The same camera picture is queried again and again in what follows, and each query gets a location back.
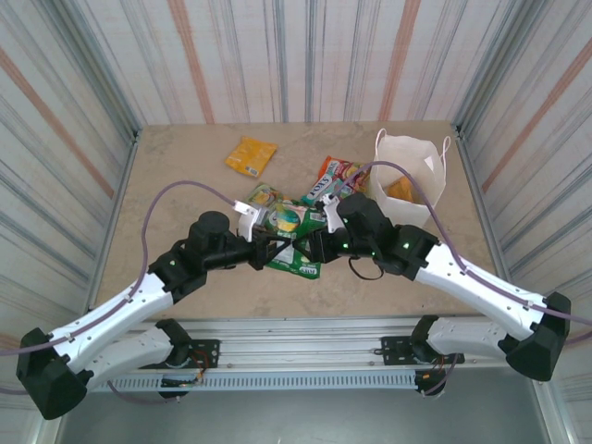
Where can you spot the green yellow fruit snack bag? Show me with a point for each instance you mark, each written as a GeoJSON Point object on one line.
{"type": "Point", "coordinates": [261, 194]}

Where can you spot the white paper bag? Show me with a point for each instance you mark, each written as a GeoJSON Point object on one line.
{"type": "Point", "coordinates": [407, 148]}

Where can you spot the left arm base connector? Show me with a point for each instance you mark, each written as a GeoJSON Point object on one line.
{"type": "Point", "coordinates": [175, 394]}

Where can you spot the orange red Fox's candy bag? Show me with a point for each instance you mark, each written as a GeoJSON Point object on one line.
{"type": "Point", "coordinates": [351, 173]}

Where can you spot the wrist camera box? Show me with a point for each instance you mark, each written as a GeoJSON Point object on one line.
{"type": "Point", "coordinates": [250, 217]}
{"type": "Point", "coordinates": [332, 215]}

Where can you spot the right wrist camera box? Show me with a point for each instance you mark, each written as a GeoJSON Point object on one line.
{"type": "Point", "coordinates": [332, 215]}

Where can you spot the green Fox's candy bag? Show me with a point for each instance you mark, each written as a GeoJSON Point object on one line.
{"type": "Point", "coordinates": [289, 217]}

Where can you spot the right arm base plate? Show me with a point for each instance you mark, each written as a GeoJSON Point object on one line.
{"type": "Point", "coordinates": [393, 349]}

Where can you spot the teal Fox's candy bag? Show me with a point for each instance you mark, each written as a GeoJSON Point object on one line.
{"type": "Point", "coordinates": [319, 187]}

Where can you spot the large orange snack bag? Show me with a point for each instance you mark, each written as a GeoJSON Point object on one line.
{"type": "Point", "coordinates": [400, 189]}

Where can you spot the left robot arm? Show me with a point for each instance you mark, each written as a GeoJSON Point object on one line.
{"type": "Point", "coordinates": [106, 310]}

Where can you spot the aluminium rail frame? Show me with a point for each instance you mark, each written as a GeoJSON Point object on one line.
{"type": "Point", "coordinates": [296, 337]}

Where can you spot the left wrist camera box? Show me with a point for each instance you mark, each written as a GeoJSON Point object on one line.
{"type": "Point", "coordinates": [250, 217]}

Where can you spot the right arm base connector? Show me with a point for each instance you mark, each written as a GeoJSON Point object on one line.
{"type": "Point", "coordinates": [430, 381]}

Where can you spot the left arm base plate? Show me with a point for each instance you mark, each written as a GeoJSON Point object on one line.
{"type": "Point", "coordinates": [208, 351]}

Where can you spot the small yellow-orange snack packet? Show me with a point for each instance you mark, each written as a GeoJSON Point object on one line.
{"type": "Point", "coordinates": [250, 155]}

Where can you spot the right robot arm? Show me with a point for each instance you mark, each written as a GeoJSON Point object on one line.
{"type": "Point", "coordinates": [462, 277]}

